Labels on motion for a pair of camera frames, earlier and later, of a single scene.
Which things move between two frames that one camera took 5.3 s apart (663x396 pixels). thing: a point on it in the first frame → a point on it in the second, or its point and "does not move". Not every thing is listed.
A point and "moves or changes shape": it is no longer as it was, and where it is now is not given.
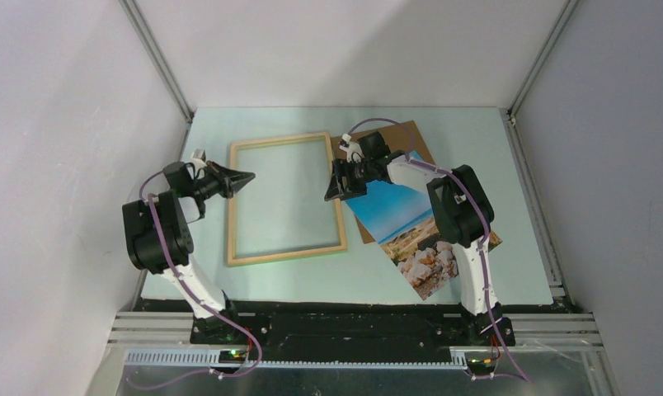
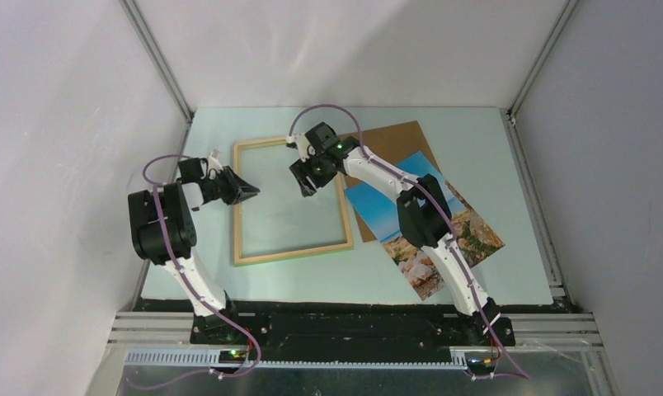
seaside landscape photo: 401,221 does not move
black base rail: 338,328 does not move
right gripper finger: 334,190 → 307,186
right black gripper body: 355,174 → 317,172
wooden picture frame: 240,261 moves or changes shape
